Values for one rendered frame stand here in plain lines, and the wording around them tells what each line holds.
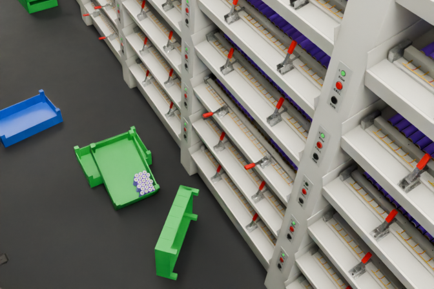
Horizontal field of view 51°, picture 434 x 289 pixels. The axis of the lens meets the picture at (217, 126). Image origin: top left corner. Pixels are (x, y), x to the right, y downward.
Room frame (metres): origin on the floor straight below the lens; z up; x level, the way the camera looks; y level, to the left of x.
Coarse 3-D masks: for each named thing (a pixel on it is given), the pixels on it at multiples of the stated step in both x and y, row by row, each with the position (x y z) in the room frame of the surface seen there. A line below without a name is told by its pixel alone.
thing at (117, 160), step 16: (96, 144) 1.32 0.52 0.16; (112, 144) 1.37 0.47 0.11; (128, 144) 1.39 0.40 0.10; (96, 160) 1.25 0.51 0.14; (112, 160) 1.30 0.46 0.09; (128, 160) 1.32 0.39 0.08; (144, 160) 1.30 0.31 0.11; (112, 176) 1.23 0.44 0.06; (128, 176) 1.25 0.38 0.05; (112, 192) 1.17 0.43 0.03; (128, 192) 1.18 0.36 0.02
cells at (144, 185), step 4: (140, 172) 1.24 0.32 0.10; (144, 172) 1.24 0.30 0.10; (136, 176) 1.22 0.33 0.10; (140, 176) 1.22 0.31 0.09; (144, 176) 1.22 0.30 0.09; (148, 176) 1.23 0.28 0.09; (136, 180) 1.20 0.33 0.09; (140, 180) 1.21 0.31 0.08; (144, 180) 1.21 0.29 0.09; (148, 180) 1.21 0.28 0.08; (152, 180) 1.22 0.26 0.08; (136, 184) 1.22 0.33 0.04; (140, 184) 1.19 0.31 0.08; (144, 184) 1.19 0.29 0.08; (148, 184) 1.19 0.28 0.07; (136, 188) 1.18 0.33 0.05; (140, 188) 1.18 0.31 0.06; (144, 188) 1.17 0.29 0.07; (148, 188) 1.18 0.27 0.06; (152, 188) 1.18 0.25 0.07; (140, 192) 1.15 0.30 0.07; (144, 192) 1.16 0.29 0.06; (148, 192) 1.18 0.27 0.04; (140, 196) 1.16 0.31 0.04
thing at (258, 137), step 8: (208, 80) 1.33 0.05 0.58; (216, 88) 1.28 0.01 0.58; (216, 96) 1.26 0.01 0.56; (224, 96) 1.24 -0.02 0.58; (232, 104) 1.20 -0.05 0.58; (232, 112) 1.18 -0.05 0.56; (240, 112) 1.16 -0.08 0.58; (240, 120) 1.14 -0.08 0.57; (248, 128) 1.10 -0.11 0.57; (256, 136) 1.06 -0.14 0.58; (264, 144) 1.02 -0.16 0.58; (272, 152) 0.99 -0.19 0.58; (280, 160) 0.96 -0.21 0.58; (288, 168) 0.92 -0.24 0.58
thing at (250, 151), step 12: (204, 72) 1.35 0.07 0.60; (192, 84) 1.32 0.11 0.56; (204, 84) 1.34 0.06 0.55; (216, 84) 1.33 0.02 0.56; (204, 96) 1.28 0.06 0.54; (216, 108) 1.21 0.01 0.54; (216, 120) 1.19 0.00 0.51; (228, 120) 1.16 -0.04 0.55; (228, 132) 1.11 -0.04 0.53; (240, 132) 1.10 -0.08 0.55; (264, 132) 1.09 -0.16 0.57; (240, 144) 1.05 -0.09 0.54; (252, 144) 1.04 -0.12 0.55; (252, 156) 1.00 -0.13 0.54; (264, 168) 0.95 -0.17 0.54; (276, 168) 0.95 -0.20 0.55; (276, 180) 0.90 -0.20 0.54; (288, 180) 0.90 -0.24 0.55; (276, 192) 0.88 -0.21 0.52; (288, 192) 0.86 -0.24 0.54
